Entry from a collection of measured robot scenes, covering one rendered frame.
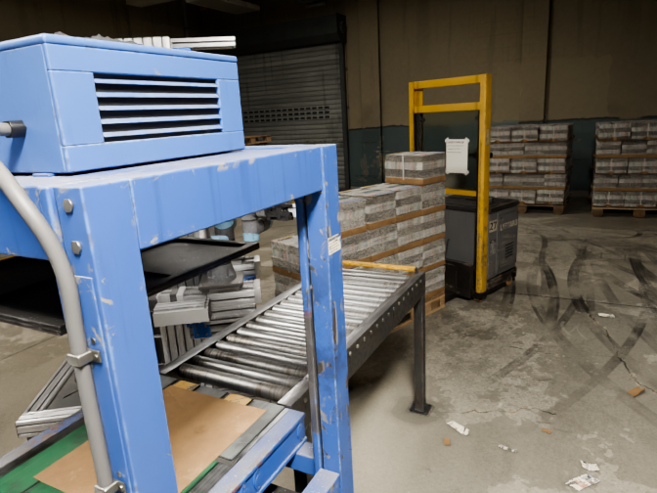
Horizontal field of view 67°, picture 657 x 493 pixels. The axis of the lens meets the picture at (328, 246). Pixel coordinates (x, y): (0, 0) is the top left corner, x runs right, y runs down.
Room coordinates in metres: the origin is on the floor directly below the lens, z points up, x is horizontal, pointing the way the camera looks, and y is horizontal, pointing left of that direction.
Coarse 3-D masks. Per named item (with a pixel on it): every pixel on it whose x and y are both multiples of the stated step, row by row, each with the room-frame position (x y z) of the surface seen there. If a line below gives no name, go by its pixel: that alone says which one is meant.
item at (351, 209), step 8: (344, 200) 3.28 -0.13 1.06; (352, 200) 3.27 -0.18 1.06; (360, 200) 3.26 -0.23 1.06; (344, 208) 3.16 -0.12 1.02; (352, 208) 3.21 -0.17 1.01; (360, 208) 3.26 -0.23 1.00; (344, 216) 3.17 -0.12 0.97; (352, 216) 3.22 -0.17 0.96; (360, 216) 3.26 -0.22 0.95; (344, 224) 3.17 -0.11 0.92; (352, 224) 3.21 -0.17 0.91; (360, 224) 3.26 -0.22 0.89
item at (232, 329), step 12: (300, 288) 2.31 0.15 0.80; (276, 300) 2.16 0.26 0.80; (252, 312) 2.03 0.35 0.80; (264, 312) 2.04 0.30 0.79; (240, 324) 1.91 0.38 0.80; (216, 336) 1.79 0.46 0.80; (192, 348) 1.70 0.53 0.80; (204, 348) 1.70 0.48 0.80; (180, 360) 1.61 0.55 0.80; (168, 372) 1.53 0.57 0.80
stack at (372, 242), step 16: (400, 224) 3.54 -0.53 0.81; (416, 224) 3.67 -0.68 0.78; (288, 240) 3.20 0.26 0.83; (352, 240) 3.22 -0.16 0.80; (368, 240) 3.32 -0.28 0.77; (384, 240) 3.43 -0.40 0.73; (400, 240) 3.53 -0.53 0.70; (416, 240) 3.66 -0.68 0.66; (272, 256) 3.22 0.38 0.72; (288, 256) 3.09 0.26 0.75; (352, 256) 3.21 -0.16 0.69; (368, 256) 3.31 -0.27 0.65; (400, 256) 3.53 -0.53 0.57; (416, 256) 3.67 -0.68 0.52; (288, 272) 3.09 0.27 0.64; (384, 272) 3.41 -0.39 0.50; (400, 272) 3.53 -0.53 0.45; (288, 288) 3.11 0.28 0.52
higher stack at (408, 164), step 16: (400, 160) 3.88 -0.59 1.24; (416, 160) 3.75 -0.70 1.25; (432, 160) 3.80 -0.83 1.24; (400, 176) 3.88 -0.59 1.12; (416, 176) 3.76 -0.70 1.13; (432, 176) 3.79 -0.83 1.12; (432, 192) 3.78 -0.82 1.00; (432, 224) 3.80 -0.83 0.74; (432, 256) 3.79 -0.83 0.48; (432, 272) 3.78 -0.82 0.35; (432, 288) 3.78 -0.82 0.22; (432, 304) 3.78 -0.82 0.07
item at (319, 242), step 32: (320, 192) 1.12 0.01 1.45; (320, 224) 1.12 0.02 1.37; (320, 256) 1.12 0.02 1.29; (320, 288) 1.12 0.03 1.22; (320, 320) 1.13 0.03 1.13; (320, 352) 1.13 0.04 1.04; (320, 384) 1.13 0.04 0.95; (320, 416) 1.14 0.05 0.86; (320, 448) 1.14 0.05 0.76; (352, 480) 1.17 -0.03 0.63
